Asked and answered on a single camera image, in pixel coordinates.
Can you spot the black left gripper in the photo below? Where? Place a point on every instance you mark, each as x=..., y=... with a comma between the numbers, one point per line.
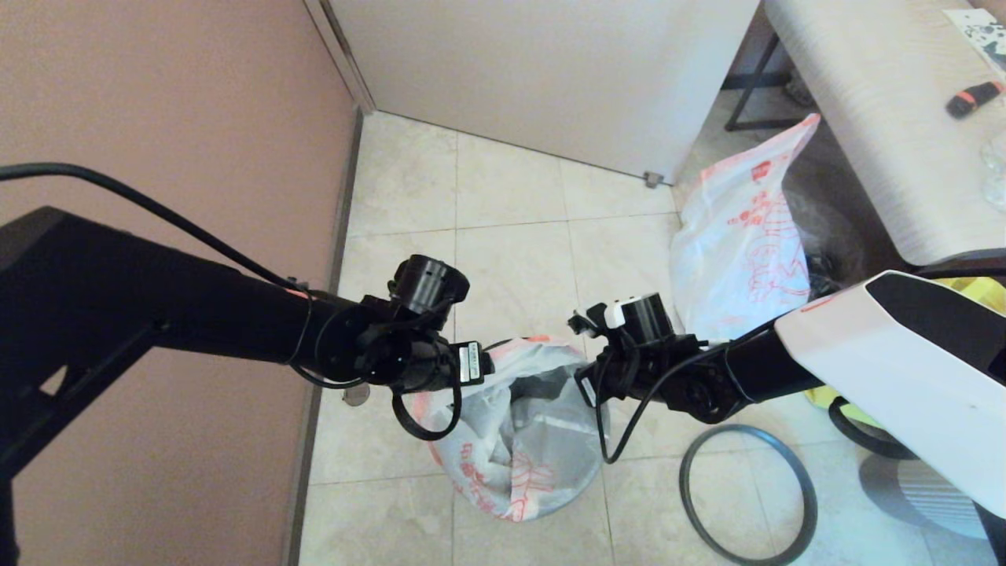
x=448, y=365

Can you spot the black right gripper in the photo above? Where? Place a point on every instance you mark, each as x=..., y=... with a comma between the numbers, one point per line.
x=629, y=377

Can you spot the white red-print trash bag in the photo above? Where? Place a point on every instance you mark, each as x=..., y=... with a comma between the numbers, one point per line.
x=526, y=448
x=739, y=251

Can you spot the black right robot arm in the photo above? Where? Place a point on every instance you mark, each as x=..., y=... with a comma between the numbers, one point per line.
x=888, y=362

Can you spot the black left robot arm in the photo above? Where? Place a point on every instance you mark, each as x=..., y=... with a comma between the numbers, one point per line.
x=157, y=306

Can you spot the clear bag with dark contents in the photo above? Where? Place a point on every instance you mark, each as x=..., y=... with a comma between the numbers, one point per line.
x=833, y=244

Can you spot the yellow fabric bag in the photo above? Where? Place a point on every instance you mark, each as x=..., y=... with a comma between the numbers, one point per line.
x=982, y=291

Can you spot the metal door bottom latch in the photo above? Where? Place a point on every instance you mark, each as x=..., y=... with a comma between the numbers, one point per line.
x=653, y=178

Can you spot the white door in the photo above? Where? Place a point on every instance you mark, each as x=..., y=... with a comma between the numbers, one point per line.
x=550, y=79

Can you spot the grey ribbed round object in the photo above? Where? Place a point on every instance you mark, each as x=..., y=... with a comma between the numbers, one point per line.
x=935, y=495

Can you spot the white wood-grain table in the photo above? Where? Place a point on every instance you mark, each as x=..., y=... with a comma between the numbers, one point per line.
x=880, y=118

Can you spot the clear plastic wrap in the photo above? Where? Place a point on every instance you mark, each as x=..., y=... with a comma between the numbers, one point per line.
x=996, y=169

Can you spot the black and orange marker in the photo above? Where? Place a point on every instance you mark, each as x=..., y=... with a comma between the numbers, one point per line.
x=974, y=98

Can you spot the black-patterned white paper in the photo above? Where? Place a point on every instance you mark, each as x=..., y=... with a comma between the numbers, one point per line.
x=986, y=31

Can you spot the black metal table frame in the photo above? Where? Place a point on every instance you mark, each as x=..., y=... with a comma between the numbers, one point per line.
x=766, y=122

